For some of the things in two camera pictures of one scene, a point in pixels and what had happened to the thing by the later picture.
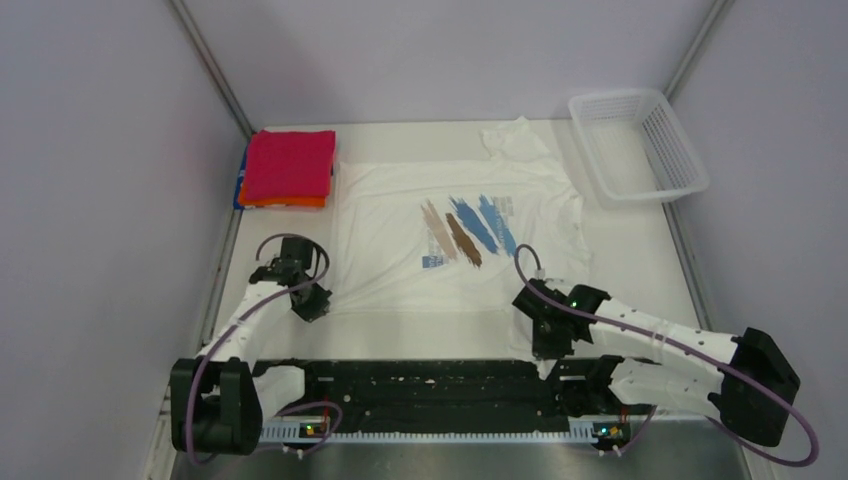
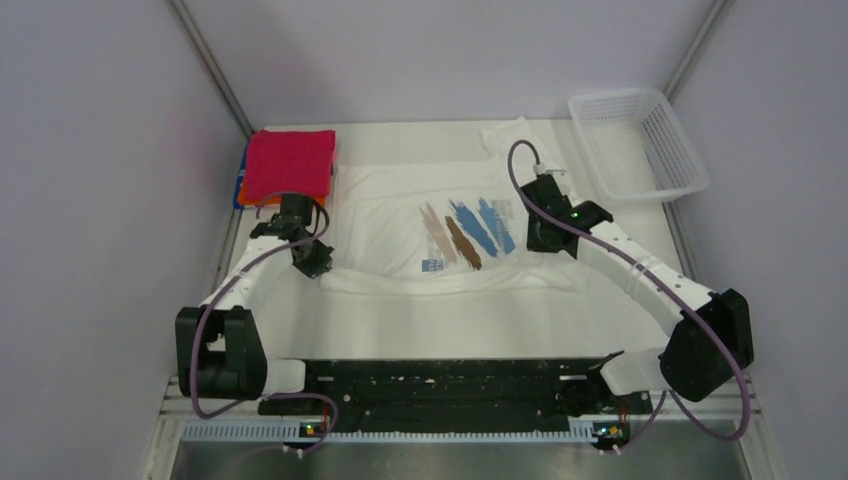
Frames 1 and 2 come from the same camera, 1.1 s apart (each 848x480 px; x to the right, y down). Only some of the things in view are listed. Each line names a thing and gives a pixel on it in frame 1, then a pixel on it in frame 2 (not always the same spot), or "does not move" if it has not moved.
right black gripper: (544, 349) → (536, 244)
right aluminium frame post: (694, 48) does not move
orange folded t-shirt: (304, 202) does not move
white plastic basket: (635, 149) does not move
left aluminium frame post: (196, 37) does not move
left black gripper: (318, 307) → (320, 263)
